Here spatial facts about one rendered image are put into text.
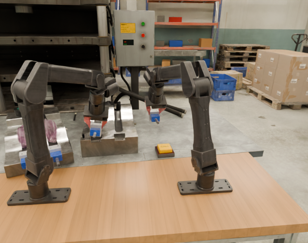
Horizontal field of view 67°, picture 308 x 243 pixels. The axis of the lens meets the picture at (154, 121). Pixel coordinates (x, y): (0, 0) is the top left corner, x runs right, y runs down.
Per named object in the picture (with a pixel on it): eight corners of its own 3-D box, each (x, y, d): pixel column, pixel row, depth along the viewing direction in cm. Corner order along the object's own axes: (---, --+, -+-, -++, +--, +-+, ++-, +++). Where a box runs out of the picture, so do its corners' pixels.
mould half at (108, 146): (138, 153, 113) (137, 127, 107) (82, 157, 108) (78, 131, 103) (129, 116, 158) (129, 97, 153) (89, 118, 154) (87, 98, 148)
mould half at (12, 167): (74, 162, 104) (71, 140, 100) (7, 178, 93) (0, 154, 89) (59, 123, 145) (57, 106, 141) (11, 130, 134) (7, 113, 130)
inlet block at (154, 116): (162, 128, 114) (163, 117, 112) (152, 128, 113) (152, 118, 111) (157, 118, 126) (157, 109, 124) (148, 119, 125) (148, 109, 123)
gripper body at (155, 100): (144, 98, 117) (145, 87, 111) (164, 97, 119) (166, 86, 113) (146, 107, 113) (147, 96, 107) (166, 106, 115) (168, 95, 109)
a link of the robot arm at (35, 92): (92, 68, 94) (11, 57, 69) (107, 71, 90) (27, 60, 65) (89, 99, 97) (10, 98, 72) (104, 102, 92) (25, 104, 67)
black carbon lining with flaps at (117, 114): (124, 135, 114) (123, 117, 111) (90, 138, 112) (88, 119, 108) (120, 111, 146) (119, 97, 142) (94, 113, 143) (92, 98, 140)
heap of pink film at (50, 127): (61, 141, 110) (58, 126, 107) (18, 149, 103) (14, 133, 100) (54, 122, 132) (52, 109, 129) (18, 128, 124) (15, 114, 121)
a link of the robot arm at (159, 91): (147, 88, 112) (148, 77, 107) (158, 86, 114) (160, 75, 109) (153, 98, 109) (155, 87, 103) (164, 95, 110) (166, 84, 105)
